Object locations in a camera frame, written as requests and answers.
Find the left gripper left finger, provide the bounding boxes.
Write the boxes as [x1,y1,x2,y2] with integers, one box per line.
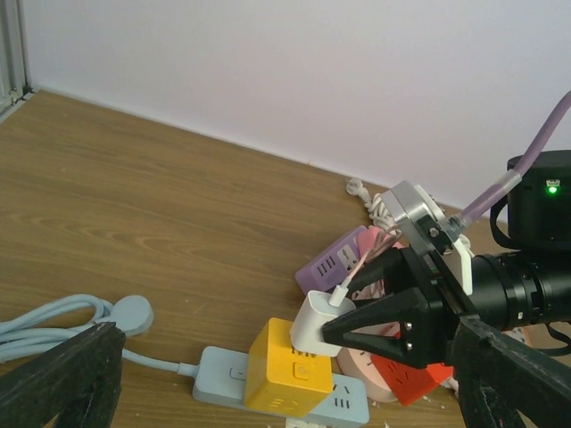
[1,323,126,427]

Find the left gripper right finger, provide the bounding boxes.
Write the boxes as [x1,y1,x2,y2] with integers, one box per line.
[451,317,570,427]

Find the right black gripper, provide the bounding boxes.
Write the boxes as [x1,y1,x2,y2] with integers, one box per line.
[321,247,476,368]

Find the red cube socket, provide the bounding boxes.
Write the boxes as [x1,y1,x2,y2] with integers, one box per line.
[371,354,453,406]

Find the pink triangular power strip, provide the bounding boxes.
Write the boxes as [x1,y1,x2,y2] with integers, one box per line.
[352,226,403,300]

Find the purple power strip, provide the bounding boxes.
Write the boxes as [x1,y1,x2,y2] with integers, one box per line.
[294,226,367,295]

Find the white usb charger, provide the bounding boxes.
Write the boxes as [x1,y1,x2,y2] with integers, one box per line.
[290,225,402,358]

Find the yellow cube socket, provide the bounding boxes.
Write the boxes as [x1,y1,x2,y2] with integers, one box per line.
[244,317,334,418]

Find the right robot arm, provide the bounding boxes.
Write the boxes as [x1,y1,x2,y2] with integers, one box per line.
[321,150,570,368]

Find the pink round power socket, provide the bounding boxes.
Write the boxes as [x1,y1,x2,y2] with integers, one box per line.
[336,348,397,403]

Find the blue power strip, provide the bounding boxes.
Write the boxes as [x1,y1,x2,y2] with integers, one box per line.
[1,294,369,427]

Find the white cord of purple strip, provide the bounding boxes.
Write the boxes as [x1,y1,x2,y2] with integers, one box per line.
[345,177,396,229]

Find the left metal frame post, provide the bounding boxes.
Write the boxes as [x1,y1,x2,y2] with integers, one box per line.
[0,0,34,120]

